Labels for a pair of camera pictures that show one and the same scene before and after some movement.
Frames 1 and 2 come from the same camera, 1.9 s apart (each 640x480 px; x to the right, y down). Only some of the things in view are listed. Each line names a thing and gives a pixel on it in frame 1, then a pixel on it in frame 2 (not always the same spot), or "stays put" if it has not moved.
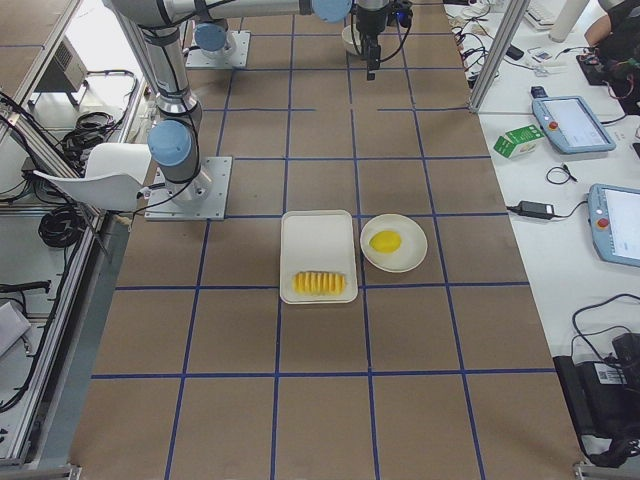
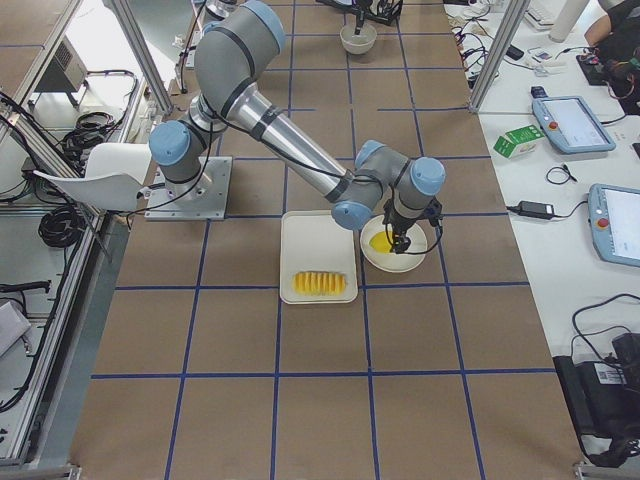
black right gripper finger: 372,56 to 402,243
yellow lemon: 385,241 stays put
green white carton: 518,142 stays put
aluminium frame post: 514,14 stays put
